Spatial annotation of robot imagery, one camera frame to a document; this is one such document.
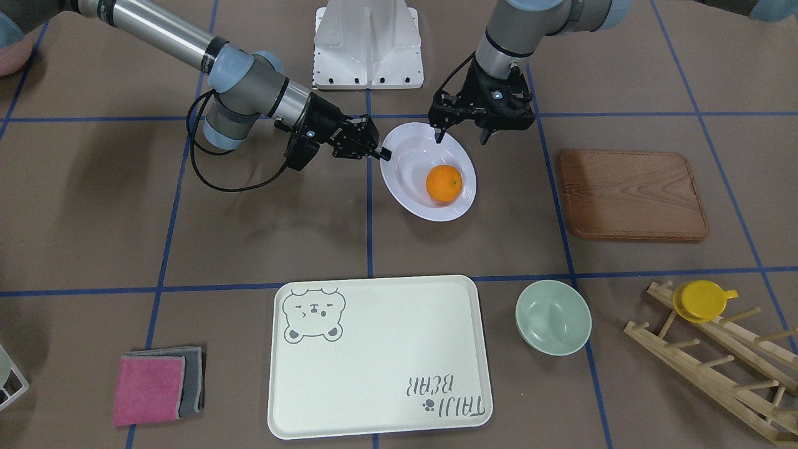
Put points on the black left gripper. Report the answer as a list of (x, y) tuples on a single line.
[(472, 89)]

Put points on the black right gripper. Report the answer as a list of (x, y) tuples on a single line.
[(322, 120)]

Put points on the white round plate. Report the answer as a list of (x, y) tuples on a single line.
[(414, 154)]

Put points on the orange fruit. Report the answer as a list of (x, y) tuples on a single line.
[(444, 183)]

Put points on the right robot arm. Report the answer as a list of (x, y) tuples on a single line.
[(244, 86)]

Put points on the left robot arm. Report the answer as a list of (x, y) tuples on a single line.
[(516, 28)]

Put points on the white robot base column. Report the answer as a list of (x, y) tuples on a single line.
[(367, 45)]

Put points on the brown wooden tray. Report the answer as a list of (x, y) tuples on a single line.
[(630, 196)]

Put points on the cream bear tray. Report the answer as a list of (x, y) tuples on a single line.
[(364, 356)]

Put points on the light green bowl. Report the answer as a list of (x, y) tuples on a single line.
[(553, 318)]

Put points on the yellow mug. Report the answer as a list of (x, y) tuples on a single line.
[(701, 301)]

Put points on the pink sponge cloth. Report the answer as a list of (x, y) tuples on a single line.
[(149, 389)]

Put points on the pink bowl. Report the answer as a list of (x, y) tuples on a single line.
[(15, 56)]

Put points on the wooden mug drying rack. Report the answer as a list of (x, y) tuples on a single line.
[(754, 379)]

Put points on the white cup rack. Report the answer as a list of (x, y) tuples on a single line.
[(13, 382)]

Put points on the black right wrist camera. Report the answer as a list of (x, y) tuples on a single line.
[(301, 149)]

